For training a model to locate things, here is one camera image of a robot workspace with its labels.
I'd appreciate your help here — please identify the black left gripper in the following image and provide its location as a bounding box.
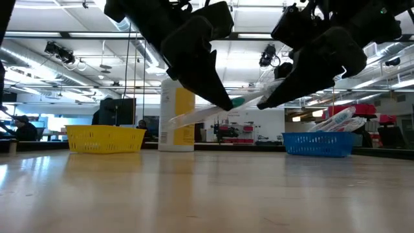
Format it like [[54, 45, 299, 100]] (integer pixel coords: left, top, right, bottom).
[[160, 14, 235, 111]]

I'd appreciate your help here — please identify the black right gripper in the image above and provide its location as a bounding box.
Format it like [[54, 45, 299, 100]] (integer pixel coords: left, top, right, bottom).
[[256, 27, 369, 111]]

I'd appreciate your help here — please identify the green white toothbrush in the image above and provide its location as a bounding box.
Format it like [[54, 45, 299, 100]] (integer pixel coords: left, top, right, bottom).
[[168, 78, 287, 131]]

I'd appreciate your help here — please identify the blue-bristle toothbrush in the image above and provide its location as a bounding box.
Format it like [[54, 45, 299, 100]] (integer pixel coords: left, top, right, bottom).
[[308, 106, 357, 133]]

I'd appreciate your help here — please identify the white canister yellow label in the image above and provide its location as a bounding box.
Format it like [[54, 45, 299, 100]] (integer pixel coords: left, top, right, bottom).
[[158, 77, 196, 153]]

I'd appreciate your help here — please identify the blue plastic basket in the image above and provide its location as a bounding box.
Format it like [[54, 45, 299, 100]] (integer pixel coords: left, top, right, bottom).
[[281, 131, 355, 159]]

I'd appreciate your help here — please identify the person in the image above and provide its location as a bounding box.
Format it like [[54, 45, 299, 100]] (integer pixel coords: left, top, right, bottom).
[[0, 114, 38, 142], [135, 118, 153, 144]]

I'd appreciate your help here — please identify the black monitor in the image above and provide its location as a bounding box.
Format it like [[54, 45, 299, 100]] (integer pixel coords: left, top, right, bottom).
[[98, 97, 137, 127]]

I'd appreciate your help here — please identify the red bin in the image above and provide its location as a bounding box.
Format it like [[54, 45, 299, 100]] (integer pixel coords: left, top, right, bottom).
[[378, 113, 398, 126]]

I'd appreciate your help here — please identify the black office chair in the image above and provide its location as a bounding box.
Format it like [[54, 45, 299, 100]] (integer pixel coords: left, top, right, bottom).
[[377, 124, 407, 150]]

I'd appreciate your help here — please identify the yellow plastic basket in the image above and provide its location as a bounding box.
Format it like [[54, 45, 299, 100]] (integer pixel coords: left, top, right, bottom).
[[65, 124, 147, 154]]

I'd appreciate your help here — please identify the black ceiling camera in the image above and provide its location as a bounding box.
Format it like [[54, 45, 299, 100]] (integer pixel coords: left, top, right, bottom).
[[258, 43, 278, 68], [43, 40, 76, 65]]

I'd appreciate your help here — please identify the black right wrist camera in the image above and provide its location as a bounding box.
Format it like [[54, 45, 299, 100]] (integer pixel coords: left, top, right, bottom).
[[270, 2, 325, 45]]

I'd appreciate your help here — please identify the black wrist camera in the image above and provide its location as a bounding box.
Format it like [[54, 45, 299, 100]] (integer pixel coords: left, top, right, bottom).
[[270, 2, 325, 45], [190, 1, 235, 41]]

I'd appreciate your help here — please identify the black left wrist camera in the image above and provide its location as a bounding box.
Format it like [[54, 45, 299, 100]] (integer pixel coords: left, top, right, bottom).
[[190, 1, 235, 41]]

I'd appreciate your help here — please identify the black frame strut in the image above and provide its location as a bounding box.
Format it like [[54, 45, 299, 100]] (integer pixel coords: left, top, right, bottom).
[[0, 0, 17, 113]]

